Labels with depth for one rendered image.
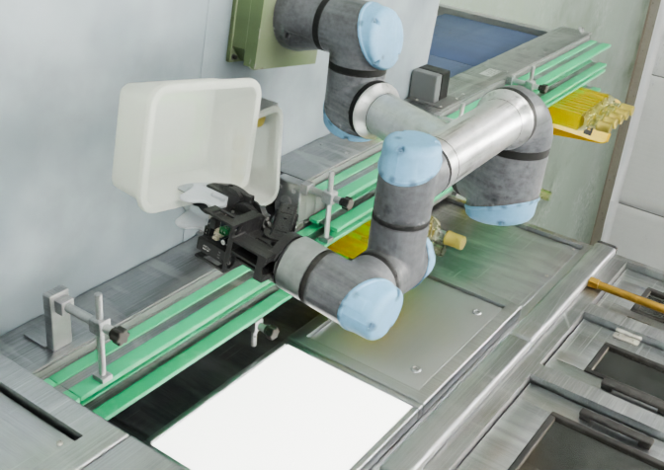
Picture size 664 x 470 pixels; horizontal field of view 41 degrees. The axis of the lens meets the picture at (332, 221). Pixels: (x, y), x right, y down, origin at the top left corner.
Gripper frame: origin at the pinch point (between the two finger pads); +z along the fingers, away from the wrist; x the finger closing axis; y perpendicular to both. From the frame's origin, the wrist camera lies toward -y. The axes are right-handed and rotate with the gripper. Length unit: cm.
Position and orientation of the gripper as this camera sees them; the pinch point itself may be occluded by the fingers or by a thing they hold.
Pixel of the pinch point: (188, 193)
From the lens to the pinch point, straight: 124.7
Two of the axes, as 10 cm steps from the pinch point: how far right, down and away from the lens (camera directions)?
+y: -5.6, 2.5, -7.9
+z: -8.0, -4.3, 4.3
